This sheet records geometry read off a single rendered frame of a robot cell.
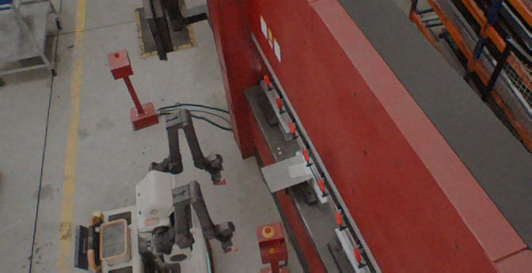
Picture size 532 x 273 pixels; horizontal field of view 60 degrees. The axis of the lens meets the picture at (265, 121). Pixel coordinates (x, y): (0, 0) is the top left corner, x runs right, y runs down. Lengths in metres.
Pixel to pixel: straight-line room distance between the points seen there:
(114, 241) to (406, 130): 1.98
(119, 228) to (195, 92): 2.07
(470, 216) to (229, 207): 2.78
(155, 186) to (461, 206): 1.57
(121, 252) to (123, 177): 1.47
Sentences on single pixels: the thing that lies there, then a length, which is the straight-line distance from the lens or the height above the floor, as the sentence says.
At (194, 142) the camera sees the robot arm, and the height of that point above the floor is 1.43.
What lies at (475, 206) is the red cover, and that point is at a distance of 1.30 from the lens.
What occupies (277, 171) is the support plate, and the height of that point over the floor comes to 1.00.
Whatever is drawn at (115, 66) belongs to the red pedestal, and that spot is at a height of 0.80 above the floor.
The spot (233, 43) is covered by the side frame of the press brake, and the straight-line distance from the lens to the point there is 3.06.
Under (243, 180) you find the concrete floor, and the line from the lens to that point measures 3.96.
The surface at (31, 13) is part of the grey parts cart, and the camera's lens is 5.71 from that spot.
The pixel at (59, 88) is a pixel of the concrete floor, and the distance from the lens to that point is 5.19.
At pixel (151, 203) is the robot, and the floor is 1.37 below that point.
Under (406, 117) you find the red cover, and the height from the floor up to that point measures 2.30.
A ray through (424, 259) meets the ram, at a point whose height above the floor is 1.90.
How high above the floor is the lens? 3.38
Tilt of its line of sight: 52 degrees down
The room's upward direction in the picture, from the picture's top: 6 degrees counter-clockwise
